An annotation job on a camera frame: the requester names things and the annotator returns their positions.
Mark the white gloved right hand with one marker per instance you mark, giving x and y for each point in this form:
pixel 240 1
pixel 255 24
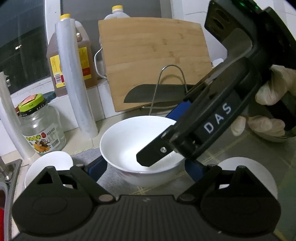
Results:
pixel 282 81

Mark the metal wire rack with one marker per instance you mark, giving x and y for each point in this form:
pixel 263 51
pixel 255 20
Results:
pixel 160 92

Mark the cling film roll short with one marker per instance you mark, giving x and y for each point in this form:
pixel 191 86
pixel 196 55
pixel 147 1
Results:
pixel 12 123

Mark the white bowl floral rim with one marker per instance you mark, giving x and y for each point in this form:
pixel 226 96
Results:
pixel 122 141

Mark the glass jar green lid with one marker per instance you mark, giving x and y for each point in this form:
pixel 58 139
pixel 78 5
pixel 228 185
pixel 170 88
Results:
pixel 41 125

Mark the cling film roll tall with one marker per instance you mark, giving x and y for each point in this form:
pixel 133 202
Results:
pixel 72 71

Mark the red white plastic basin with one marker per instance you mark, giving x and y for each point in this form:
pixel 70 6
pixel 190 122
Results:
pixel 1 215

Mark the black handled cleaver knife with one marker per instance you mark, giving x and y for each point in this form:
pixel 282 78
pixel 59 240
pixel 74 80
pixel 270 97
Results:
pixel 134 95

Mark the bamboo cutting board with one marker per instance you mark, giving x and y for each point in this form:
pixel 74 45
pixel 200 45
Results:
pixel 135 50

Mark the white jug yellow cap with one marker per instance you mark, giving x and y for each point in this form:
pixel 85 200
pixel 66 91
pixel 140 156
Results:
pixel 117 12

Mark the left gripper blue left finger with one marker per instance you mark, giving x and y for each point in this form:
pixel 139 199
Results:
pixel 96 168

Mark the brown oil bottle yellow label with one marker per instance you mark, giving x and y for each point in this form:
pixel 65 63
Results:
pixel 85 56

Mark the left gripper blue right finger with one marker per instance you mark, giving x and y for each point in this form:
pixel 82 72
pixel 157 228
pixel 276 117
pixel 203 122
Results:
pixel 194 169

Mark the stainless steel sink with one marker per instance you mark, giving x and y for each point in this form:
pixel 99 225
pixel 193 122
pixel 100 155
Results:
pixel 9 177

